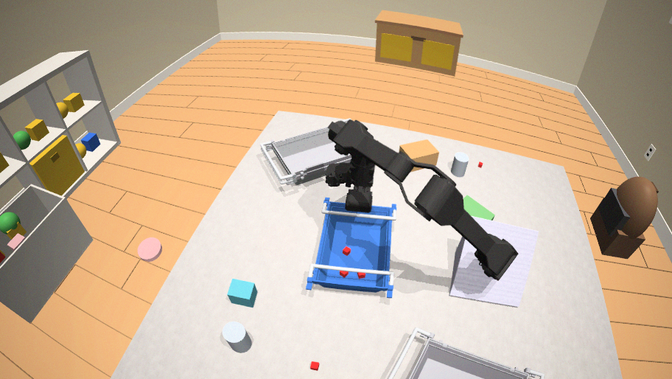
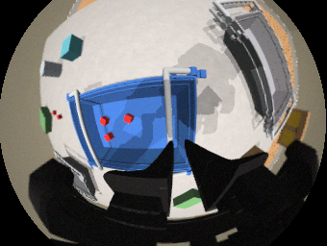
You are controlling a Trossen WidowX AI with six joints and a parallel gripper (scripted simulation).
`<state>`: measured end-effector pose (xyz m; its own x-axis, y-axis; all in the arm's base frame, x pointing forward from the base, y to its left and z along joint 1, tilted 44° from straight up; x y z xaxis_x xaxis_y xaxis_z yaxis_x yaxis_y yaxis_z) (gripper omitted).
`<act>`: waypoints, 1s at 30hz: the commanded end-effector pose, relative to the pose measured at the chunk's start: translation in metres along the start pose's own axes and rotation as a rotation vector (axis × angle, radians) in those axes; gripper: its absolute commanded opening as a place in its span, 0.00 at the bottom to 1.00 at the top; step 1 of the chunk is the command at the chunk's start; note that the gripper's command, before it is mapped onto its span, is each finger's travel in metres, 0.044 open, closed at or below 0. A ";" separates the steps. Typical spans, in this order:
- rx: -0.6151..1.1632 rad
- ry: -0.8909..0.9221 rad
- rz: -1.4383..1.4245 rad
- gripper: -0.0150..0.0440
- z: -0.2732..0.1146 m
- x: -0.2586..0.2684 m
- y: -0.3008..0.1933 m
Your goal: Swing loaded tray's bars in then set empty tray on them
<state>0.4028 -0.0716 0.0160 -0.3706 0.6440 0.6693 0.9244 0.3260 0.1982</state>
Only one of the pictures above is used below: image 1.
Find grey cylinder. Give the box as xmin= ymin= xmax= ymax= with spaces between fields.
xmin=451 ymin=152 xmax=469 ymax=177
xmin=222 ymin=321 xmax=252 ymax=353

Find light green block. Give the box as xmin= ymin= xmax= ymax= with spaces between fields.
xmin=463 ymin=195 xmax=495 ymax=220

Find blue plastic tray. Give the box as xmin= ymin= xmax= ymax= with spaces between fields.
xmin=306 ymin=198 xmax=396 ymax=298

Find teal box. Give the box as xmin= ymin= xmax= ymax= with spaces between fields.
xmin=227 ymin=279 xmax=257 ymax=307

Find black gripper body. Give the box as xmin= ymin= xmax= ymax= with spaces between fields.
xmin=345 ymin=160 xmax=375 ymax=213

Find tan rectangular box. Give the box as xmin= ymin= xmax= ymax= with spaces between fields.
xmin=399 ymin=140 xmax=439 ymax=166

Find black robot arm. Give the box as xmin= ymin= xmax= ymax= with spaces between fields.
xmin=325 ymin=120 xmax=518 ymax=281

